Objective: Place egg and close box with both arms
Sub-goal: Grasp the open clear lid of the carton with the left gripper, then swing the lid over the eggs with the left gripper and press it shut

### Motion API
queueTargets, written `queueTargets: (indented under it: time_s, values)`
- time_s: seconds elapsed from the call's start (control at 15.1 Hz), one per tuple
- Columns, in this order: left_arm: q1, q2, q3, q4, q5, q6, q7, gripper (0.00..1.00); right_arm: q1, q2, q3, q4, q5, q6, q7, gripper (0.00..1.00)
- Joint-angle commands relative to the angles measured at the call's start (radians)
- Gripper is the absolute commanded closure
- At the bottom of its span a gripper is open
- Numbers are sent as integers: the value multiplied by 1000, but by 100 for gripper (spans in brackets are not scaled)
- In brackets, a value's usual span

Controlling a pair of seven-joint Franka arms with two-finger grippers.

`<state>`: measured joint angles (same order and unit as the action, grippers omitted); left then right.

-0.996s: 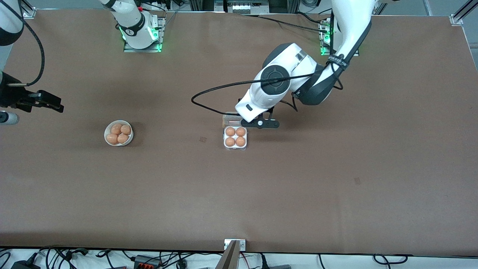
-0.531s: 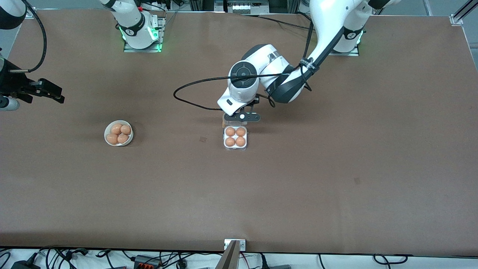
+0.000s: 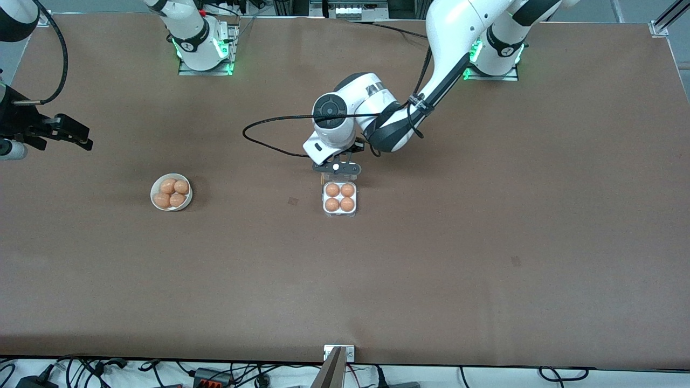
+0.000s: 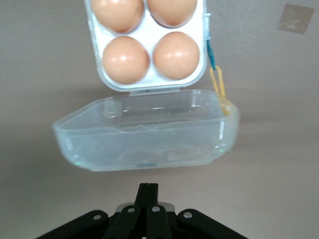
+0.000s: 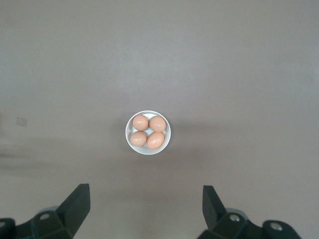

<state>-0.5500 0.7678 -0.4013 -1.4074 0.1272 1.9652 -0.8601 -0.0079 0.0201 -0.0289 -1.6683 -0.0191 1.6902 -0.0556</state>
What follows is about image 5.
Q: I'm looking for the brown table cover sheet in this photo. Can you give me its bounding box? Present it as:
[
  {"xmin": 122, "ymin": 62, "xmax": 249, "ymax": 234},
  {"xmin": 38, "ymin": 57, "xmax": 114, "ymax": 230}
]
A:
[{"xmin": 0, "ymin": 0, "xmax": 319, "ymax": 239}]

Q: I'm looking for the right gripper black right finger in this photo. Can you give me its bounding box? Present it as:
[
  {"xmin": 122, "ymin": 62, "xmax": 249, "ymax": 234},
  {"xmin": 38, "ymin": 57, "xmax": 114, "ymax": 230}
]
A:
[{"xmin": 196, "ymin": 185, "xmax": 303, "ymax": 239}]

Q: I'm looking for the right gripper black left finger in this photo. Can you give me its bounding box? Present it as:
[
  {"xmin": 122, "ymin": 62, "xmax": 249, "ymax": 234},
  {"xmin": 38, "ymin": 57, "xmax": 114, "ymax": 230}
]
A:
[{"xmin": 0, "ymin": 184, "xmax": 91, "ymax": 239}]

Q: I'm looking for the brown egg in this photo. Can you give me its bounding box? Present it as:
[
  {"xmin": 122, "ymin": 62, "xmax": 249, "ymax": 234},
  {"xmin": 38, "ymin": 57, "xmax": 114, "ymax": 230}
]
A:
[
  {"xmin": 130, "ymin": 130, "xmax": 148, "ymax": 147},
  {"xmin": 132, "ymin": 114, "xmax": 149, "ymax": 131},
  {"xmin": 146, "ymin": 131, "xmax": 165, "ymax": 150},
  {"xmin": 149, "ymin": 116, "xmax": 166, "ymax": 133}
]

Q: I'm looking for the white round bowl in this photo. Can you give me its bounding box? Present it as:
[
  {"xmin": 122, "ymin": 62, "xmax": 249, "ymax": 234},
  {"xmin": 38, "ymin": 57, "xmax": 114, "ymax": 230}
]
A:
[{"xmin": 125, "ymin": 110, "xmax": 172, "ymax": 156}]

